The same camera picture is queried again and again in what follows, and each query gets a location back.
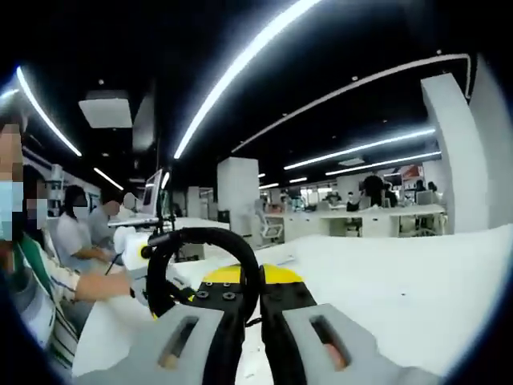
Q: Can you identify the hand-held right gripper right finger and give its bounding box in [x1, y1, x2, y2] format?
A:
[259, 263, 442, 385]

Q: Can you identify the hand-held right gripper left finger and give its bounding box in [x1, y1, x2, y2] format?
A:
[74, 263, 248, 385]

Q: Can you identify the black charger cable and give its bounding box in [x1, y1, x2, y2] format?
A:
[145, 227, 262, 326]

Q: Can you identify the white desk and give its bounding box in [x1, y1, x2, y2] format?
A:
[71, 223, 513, 385]

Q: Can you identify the long ceiling light strip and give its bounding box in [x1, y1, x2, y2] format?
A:
[172, 0, 324, 160]

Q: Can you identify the person's left hand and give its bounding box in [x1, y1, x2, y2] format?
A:
[75, 269, 135, 302]

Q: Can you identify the white computer monitor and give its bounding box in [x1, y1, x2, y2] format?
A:
[140, 168, 164, 220]

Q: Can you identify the person's striped shirt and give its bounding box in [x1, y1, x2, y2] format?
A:
[7, 228, 83, 372]

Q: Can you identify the white office chair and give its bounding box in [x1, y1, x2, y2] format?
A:
[254, 206, 285, 244]

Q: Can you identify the white office workstation row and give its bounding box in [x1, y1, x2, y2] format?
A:
[258, 200, 449, 241]

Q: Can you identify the square ceiling air vent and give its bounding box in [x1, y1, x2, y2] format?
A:
[77, 89, 134, 130]

